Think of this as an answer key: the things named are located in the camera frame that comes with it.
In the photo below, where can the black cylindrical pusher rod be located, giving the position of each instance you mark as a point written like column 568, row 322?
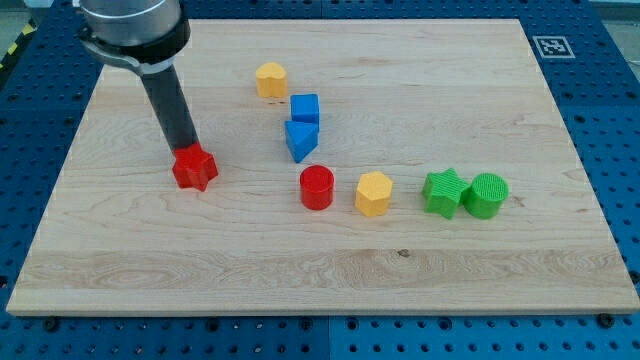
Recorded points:
column 172, row 112

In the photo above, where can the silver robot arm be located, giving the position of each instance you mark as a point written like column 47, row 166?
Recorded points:
column 144, row 37

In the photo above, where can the yellow hexagon block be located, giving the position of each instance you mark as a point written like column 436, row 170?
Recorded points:
column 373, row 193

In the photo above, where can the red star block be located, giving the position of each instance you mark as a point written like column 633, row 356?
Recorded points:
column 194, row 167

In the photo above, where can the yellow heart block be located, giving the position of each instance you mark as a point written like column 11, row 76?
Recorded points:
column 271, row 80

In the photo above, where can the blue cube block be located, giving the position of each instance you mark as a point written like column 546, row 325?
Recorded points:
column 305, row 108

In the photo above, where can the blue triangle block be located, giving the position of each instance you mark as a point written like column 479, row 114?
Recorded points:
column 301, row 139

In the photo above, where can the red cylinder block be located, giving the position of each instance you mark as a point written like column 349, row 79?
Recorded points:
column 317, row 187

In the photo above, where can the light wooden board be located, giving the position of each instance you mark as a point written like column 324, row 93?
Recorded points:
column 404, row 97

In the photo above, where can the green star block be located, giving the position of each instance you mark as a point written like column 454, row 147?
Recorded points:
column 444, row 192

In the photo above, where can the green cylinder block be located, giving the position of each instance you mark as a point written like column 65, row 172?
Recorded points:
column 486, row 195

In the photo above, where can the white fiducial marker tag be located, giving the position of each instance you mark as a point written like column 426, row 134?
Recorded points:
column 553, row 47

